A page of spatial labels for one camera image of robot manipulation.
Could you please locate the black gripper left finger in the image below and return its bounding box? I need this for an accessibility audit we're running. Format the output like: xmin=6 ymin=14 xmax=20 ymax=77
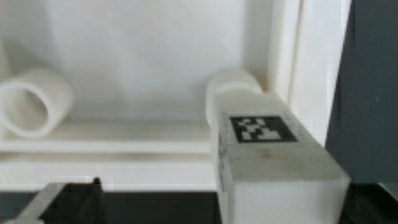
xmin=11 ymin=177 xmax=111 ymax=224

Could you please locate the white square tabletop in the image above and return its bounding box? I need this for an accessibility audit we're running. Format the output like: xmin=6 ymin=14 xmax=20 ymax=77
xmin=0 ymin=0 xmax=354 ymax=192

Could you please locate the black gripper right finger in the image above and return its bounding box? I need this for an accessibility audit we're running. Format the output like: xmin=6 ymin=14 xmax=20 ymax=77
xmin=344 ymin=183 xmax=398 ymax=224

